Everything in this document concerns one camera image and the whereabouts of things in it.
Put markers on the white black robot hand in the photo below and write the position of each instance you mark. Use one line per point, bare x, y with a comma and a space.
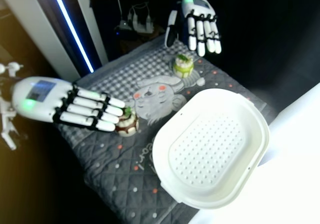
37, 101
197, 7

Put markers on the green striped toy cake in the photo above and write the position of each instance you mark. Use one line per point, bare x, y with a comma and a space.
183, 67

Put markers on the brown striped toy cake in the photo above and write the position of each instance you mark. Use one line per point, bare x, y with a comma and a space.
128, 126

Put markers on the white plastic basket tray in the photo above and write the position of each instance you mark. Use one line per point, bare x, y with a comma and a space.
207, 149

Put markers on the white power strip with plugs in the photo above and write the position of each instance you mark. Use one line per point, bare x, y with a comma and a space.
140, 22

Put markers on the white pillar with dark panel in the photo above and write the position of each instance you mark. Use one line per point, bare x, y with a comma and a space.
32, 22

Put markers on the blue white light strip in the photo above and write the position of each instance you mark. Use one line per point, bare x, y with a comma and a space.
72, 29

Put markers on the grey quilt with printed bear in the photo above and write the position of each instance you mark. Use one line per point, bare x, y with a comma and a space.
112, 164

